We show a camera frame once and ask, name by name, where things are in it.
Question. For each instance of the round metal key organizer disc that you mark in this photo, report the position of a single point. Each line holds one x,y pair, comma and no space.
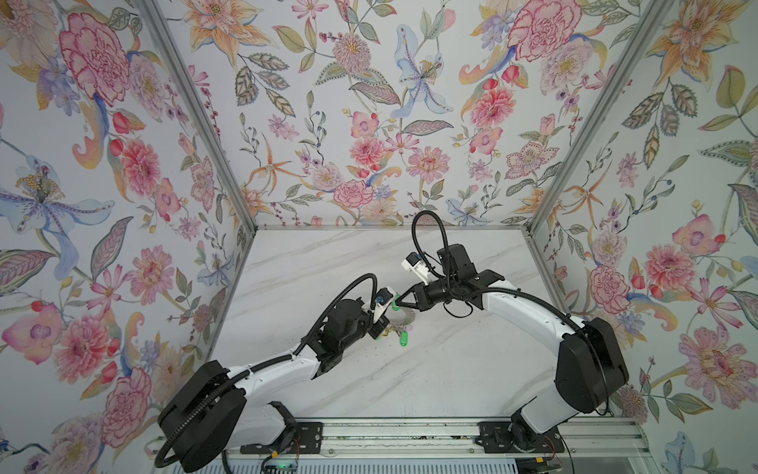
400,321

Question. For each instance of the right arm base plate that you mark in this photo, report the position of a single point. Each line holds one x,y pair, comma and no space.
506,437

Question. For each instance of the green key tag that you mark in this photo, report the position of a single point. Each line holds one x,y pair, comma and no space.
395,304

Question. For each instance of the aluminium mounting rail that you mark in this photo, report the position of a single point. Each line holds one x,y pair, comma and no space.
583,436

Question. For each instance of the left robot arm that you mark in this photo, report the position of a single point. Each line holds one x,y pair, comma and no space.
220,408

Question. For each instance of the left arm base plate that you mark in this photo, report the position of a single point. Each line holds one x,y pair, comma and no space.
303,438

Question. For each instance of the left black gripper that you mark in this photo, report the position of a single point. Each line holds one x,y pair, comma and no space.
375,323

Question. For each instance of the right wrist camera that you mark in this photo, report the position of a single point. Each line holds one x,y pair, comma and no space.
416,265

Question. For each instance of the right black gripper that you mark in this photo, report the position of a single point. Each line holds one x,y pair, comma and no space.
418,296

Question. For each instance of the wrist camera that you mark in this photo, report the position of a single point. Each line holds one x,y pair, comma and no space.
416,265
383,302

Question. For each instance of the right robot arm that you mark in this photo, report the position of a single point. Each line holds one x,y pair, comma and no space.
590,365

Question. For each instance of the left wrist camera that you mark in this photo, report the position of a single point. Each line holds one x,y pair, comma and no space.
383,302

